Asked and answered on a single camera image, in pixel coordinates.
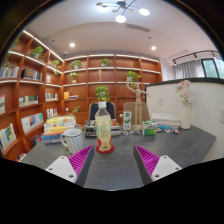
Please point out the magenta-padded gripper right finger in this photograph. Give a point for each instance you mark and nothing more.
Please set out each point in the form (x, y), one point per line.
(165, 167)

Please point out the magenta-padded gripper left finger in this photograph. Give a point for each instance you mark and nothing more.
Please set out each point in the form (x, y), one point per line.
(61, 167)

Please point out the clear bottle with pale drink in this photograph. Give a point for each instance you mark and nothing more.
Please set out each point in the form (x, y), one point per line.
(103, 131)

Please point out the white mug with grey triangles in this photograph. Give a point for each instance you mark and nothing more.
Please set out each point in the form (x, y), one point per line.
(75, 141)

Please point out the stack of colourful books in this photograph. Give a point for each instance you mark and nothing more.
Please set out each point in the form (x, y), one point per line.
(60, 128)

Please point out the green and white box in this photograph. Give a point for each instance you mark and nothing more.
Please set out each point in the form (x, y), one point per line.
(150, 128)

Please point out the stack of dark books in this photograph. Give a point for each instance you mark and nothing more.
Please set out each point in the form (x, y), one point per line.
(89, 130)

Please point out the white vase with pale flowers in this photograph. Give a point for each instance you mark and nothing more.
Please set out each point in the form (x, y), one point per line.
(185, 115)

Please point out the tall green and white carton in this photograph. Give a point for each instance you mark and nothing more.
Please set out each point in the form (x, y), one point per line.
(127, 120)

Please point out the dark office chair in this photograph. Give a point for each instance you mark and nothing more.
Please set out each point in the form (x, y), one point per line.
(92, 111)

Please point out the brown chair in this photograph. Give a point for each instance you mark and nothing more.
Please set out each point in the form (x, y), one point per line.
(130, 107)

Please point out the wooden artist mannequin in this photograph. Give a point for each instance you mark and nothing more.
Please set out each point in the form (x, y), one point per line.
(137, 103)

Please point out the wooden shelf unit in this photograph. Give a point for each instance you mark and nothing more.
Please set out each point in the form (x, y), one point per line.
(30, 100)

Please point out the grey curtain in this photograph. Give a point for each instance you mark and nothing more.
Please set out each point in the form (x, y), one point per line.
(188, 69)

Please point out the window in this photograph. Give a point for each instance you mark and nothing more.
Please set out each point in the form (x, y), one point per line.
(211, 68)

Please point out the recessed ceiling lights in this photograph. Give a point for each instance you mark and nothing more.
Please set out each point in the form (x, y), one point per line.
(72, 44)

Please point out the ceiling air vent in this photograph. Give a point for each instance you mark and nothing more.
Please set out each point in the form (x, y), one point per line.
(137, 27)

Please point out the branched ceiling lamp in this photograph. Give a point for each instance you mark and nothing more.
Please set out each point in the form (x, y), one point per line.
(120, 18)

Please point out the black track light rail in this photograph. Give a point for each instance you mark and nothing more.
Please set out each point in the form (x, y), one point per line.
(193, 54)

